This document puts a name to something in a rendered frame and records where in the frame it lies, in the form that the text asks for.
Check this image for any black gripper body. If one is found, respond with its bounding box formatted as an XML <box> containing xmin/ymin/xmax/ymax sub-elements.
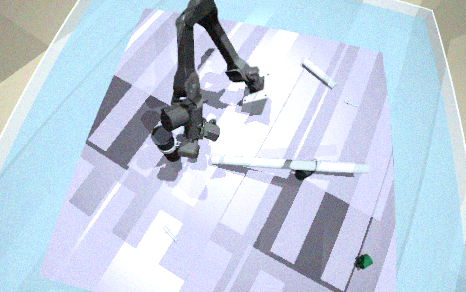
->
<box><xmin>176</xmin><ymin>117</ymin><xmax>203</xmax><ymax>159</ymax></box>

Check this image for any pale grey metal pipe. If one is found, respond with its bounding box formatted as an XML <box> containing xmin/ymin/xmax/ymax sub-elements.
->
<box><xmin>211</xmin><ymin>155</ymin><xmax>370</xmax><ymax>174</ymax></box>

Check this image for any black post with grey cap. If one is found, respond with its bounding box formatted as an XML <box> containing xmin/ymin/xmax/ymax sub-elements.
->
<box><xmin>151</xmin><ymin>125</ymin><xmax>180</xmax><ymax>162</ymax></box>

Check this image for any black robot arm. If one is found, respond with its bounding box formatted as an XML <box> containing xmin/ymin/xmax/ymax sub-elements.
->
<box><xmin>160</xmin><ymin>0</ymin><xmax>265</xmax><ymax>142</ymax></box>

